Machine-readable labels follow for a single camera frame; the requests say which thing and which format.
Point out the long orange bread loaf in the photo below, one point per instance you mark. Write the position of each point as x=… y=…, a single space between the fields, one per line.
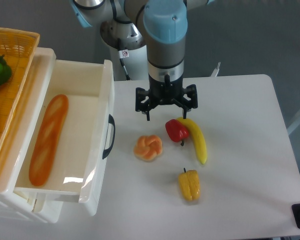
x=47 y=140

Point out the yellow bell pepper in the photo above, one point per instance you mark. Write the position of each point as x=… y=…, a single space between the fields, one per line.
x=189 y=185

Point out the round knotted bread roll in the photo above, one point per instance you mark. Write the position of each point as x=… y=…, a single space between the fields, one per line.
x=148 y=147

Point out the open upper white drawer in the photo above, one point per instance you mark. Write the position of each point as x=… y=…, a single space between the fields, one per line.
x=86 y=140

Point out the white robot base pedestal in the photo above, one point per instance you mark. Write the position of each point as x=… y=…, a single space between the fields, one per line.
x=128 y=51

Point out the yellow banana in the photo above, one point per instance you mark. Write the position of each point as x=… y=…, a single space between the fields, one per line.
x=198 y=138

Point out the orange woven basket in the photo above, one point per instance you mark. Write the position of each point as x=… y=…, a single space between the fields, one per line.
x=18 y=48

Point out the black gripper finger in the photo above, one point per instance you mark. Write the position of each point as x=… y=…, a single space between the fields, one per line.
x=183 y=104
x=149 y=105

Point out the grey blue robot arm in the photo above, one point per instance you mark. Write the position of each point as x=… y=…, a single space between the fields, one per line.
x=163 y=26

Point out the white plastic drawer cabinet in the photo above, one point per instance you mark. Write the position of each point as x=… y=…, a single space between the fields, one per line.
x=18 y=204

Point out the red bell pepper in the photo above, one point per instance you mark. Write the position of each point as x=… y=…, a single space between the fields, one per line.
x=176 y=131

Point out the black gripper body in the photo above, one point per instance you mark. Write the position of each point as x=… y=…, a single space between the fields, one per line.
x=162 y=92

